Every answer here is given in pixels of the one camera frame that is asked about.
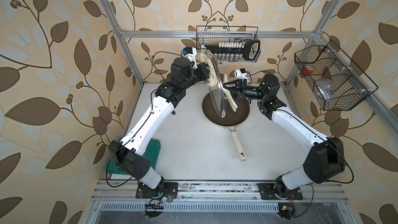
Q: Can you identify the dark frying pan cream handle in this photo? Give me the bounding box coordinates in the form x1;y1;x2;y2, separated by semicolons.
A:
202;93;250;162

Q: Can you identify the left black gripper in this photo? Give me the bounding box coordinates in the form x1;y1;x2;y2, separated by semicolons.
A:
179;62;211;91

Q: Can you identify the black wire basket wall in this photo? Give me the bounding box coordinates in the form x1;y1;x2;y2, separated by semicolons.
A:
195;26;261;63
294;39;378;111

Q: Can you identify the yellow cleaning cloth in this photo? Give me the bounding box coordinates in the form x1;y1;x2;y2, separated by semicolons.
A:
196;50;218;87

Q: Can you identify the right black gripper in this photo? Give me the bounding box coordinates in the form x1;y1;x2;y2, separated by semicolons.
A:
221;79;267;102

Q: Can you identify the clear plastic bag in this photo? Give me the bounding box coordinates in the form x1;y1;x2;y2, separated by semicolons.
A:
315;78;334;100

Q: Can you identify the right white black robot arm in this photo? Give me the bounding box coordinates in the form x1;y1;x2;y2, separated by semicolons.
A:
222;74;348;200

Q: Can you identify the black wire basket right wall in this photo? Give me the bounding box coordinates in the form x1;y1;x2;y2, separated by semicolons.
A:
294;39;378;111

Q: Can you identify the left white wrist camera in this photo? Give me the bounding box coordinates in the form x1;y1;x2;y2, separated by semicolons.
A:
182;47;197;69

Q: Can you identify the red tape roll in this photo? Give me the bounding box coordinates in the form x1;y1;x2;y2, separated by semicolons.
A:
303;64;315;75

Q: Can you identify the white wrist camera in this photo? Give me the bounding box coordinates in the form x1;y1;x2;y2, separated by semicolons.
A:
234;68;251;84
182;47;197;69

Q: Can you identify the black wire basket back wall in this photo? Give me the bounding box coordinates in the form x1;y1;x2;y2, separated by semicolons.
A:
195;26;261;63

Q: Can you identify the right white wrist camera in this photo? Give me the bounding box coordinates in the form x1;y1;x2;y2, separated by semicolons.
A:
234;68;251;84

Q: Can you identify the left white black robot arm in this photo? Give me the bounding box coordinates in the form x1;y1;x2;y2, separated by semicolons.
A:
109;53;215;199

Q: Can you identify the black white tool in basket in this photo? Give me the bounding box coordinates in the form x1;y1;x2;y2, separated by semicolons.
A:
199;39;261;62

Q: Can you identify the glass pot lid cream handle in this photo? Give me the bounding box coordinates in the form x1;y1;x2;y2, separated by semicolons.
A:
207;59;238;118

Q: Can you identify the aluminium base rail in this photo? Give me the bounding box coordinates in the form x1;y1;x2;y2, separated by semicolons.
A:
91;180;349;213

